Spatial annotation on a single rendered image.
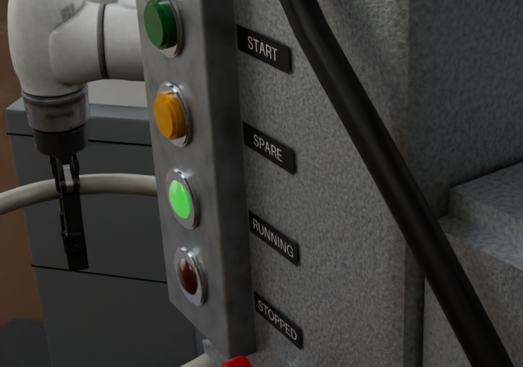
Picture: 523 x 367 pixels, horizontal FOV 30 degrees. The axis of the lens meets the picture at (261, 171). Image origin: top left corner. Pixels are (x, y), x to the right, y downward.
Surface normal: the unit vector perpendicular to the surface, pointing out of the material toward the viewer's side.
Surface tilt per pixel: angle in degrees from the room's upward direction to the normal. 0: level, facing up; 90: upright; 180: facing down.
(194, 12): 90
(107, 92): 90
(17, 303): 0
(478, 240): 4
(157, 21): 90
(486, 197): 4
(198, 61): 90
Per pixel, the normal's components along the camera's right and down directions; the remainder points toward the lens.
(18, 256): -0.05, -0.90
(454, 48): 0.53, 0.35
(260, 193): -0.85, 0.27
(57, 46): 0.16, 0.46
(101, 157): -0.29, 0.44
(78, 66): 0.12, 0.69
